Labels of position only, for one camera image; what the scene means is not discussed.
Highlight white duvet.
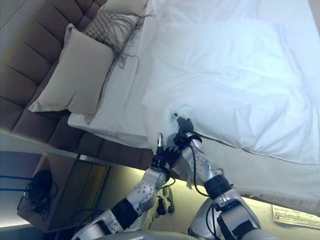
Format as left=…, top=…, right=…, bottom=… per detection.
left=141, top=0, right=320, bottom=166

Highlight black cable bundle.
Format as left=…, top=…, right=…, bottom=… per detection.
left=0, top=169, right=59, bottom=224

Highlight patterned fringed cushion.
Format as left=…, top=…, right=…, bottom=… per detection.
left=81, top=10, right=156, bottom=71

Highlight silver robot leg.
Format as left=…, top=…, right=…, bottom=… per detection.
left=186, top=197, right=221, bottom=240
left=155, top=186, right=175, bottom=216

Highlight large beige pillow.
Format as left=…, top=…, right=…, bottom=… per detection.
left=27, top=23, right=119, bottom=125

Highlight wooden nightstand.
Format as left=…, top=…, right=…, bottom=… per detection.
left=16, top=151, right=111, bottom=234

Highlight white bed sheet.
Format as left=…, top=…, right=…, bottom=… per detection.
left=67, top=0, right=161, bottom=151

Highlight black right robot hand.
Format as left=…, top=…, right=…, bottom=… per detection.
left=171, top=112, right=199, bottom=142

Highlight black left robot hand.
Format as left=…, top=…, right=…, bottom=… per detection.
left=150, top=132, right=182, bottom=174

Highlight grey robot torso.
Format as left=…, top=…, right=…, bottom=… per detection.
left=104, top=230, right=192, bottom=240

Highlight silver right robot leg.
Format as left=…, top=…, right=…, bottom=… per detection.
left=186, top=197, right=221, bottom=240

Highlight silver left robot leg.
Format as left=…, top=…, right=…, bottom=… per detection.
left=155, top=186, right=175, bottom=216

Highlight printed paper sheet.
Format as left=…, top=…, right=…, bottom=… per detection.
left=271, top=203, right=320, bottom=230

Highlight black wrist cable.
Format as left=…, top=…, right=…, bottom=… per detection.
left=188, top=136, right=210, bottom=197

